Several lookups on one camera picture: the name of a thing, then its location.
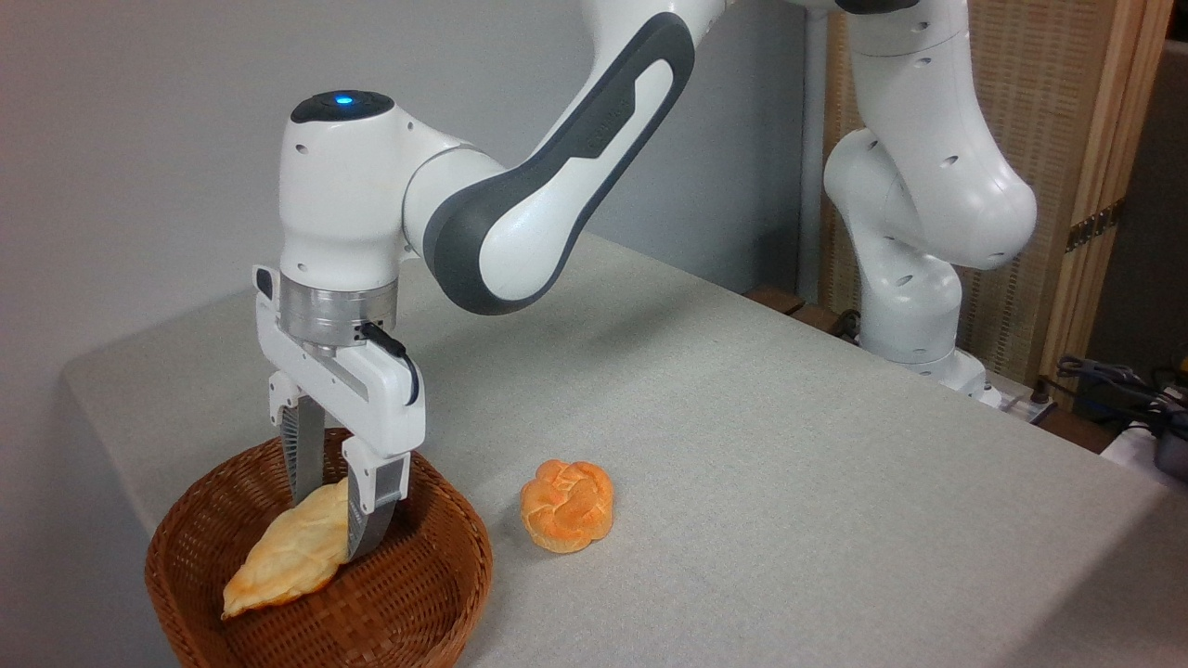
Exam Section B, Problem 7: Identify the black cable bundle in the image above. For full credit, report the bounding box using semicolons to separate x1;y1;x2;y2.
1056;355;1188;437

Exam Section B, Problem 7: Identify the round knotted bread roll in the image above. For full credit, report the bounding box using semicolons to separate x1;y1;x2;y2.
520;459;615;555

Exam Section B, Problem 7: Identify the dark grey device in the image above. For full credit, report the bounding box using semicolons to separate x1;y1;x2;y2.
1154;408;1188;482

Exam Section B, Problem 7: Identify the brown wicker basket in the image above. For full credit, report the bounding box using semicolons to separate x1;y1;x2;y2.
144;428;494;668

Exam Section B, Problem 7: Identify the white power strip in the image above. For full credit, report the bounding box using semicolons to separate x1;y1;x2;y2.
984;385;1059;426

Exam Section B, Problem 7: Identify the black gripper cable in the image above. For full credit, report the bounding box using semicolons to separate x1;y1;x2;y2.
360;322;420;406

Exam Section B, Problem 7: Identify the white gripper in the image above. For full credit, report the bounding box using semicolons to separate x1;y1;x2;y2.
252;265;428;563

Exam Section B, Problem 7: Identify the grey tablecloth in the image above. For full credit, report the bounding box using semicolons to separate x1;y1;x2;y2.
60;232;1188;668

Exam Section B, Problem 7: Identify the long leaf-shaped bread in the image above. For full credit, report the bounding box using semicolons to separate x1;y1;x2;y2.
221;478;354;620

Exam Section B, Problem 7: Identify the wooden folding screen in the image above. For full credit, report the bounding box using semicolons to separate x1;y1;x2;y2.
821;0;1175;409

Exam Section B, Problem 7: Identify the grey vertical pole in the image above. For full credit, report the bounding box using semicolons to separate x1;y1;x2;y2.
796;0;828;302

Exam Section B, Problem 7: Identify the metal screen hinge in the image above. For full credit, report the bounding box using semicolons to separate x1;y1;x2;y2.
1065;199;1124;253

